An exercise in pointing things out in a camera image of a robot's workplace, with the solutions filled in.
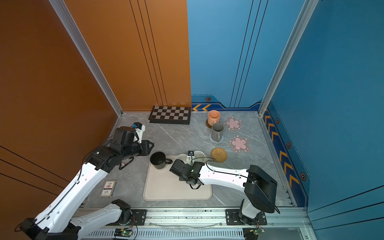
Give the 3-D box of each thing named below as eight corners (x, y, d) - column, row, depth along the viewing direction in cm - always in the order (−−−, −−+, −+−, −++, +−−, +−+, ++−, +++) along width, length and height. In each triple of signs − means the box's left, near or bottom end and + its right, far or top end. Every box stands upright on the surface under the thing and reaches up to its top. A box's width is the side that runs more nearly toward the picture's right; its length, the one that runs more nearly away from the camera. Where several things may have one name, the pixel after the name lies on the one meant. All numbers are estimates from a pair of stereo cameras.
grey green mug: (211, 144, 102) (213, 135, 94) (210, 132, 109) (212, 122, 101) (222, 144, 102) (225, 135, 94) (221, 132, 109) (223, 122, 101)
